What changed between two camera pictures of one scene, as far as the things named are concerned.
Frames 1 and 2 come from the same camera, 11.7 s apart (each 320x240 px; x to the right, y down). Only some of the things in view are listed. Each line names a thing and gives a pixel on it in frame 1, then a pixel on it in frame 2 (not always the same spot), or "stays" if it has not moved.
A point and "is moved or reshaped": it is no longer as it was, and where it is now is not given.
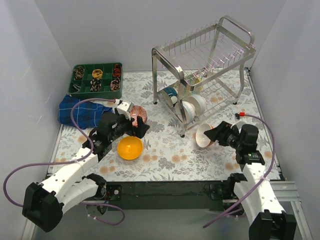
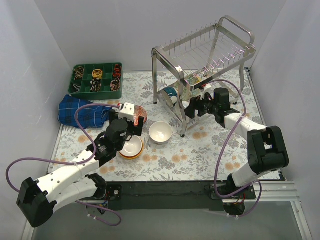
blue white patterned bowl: x=138 y=111 stays
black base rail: x=167 y=195 stays
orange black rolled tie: x=117 y=71 stays
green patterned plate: x=192 y=79 stays
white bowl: x=199 y=102 is moved or reshaped
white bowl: x=202 y=140 -> x=132 y=147
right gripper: x=222 y=135 -> x=197 y=107
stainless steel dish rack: x=201 y=72 stays
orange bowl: x=130 y=147 stays
